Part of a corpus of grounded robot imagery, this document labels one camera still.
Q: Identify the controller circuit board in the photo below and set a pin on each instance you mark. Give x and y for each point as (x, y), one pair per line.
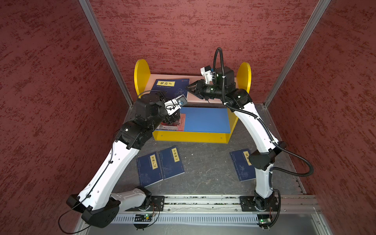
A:
(143, 218)
(264, 220)

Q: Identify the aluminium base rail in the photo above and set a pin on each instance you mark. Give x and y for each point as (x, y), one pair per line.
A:
(230, 204)

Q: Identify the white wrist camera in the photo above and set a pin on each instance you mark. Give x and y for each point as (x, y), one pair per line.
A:
(175, 104)
(207, 74)

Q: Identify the right aluminium corner profile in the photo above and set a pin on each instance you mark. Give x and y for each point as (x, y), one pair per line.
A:
(314, 19)

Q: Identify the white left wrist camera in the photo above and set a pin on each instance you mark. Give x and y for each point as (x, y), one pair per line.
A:
(175, 104)

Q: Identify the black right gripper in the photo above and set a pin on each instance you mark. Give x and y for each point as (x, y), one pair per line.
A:
(201, 88)

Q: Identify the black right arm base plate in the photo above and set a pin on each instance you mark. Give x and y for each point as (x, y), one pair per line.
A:
(246, 203)

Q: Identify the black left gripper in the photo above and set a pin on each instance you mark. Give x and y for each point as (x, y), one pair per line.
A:
(171, 118)

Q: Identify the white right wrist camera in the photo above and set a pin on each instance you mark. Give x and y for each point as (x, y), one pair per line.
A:
(207, 74)

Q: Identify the aluminium corner profile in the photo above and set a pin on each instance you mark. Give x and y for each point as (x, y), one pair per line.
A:
(314, 19)
(90, 15)

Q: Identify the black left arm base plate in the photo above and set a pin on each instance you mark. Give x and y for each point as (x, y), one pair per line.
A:
(154, 203)

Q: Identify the left aluminium corner profile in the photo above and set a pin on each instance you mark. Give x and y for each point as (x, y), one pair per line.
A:
(90, 15)

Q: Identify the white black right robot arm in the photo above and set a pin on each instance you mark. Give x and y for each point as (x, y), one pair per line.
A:
(220, 84)

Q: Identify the right controller circuit board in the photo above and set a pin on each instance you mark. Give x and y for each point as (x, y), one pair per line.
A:
(264, 220)

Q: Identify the left controller circuit board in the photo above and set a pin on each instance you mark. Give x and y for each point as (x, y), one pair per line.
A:
(143, 218)

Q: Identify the blue book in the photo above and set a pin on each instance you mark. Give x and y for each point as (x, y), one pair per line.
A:
(244, 169)
(149, 169)
(171, 164)
(172, 88)

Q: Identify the yellow pink blue bookshelf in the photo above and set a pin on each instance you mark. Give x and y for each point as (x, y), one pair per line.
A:
(207, 121)

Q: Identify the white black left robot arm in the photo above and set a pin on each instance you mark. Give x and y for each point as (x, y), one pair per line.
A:
(97, 203)

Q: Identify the red Hamlet picture book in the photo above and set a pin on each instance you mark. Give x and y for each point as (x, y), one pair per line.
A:
(176, 126)

